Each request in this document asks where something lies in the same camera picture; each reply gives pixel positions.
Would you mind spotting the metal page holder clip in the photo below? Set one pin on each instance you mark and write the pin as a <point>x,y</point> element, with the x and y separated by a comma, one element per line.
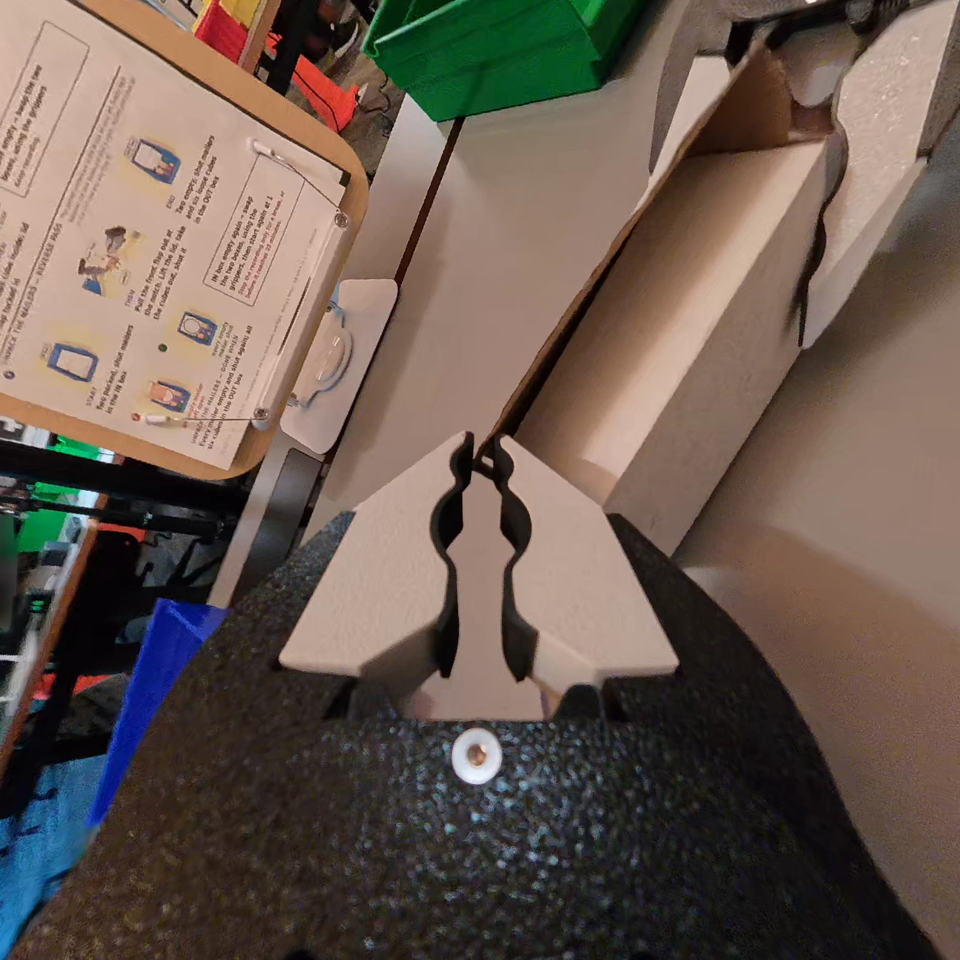
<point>259,415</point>
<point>300,180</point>

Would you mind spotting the white stand base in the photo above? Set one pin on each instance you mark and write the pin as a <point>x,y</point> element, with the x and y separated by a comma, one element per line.
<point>360,322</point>

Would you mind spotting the white cardboard mailer box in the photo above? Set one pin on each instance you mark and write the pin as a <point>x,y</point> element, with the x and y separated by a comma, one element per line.
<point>675,337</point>

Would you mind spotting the instruction sheet on wooden stand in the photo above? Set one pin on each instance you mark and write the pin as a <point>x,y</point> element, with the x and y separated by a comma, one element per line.
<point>358,225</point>

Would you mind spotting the blue plastic bin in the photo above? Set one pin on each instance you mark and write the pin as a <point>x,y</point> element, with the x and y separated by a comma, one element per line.
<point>150,675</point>

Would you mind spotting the printed instruction sheet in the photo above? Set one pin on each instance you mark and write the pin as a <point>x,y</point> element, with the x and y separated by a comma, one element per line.
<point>150,225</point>

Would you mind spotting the red plastic bin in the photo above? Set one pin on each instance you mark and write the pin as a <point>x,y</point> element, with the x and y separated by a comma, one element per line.
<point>217,30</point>

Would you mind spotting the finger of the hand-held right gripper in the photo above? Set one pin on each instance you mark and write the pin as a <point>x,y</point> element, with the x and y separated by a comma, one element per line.
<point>885,150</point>
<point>675,75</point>

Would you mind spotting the green plastic bin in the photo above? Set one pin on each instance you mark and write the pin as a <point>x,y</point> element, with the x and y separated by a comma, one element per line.
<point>487,60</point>

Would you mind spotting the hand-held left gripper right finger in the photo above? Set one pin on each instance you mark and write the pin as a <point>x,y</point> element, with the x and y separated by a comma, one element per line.
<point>592,592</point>

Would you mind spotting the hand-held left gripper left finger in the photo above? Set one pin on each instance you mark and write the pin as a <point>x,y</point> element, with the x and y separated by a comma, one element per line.
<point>367,592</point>

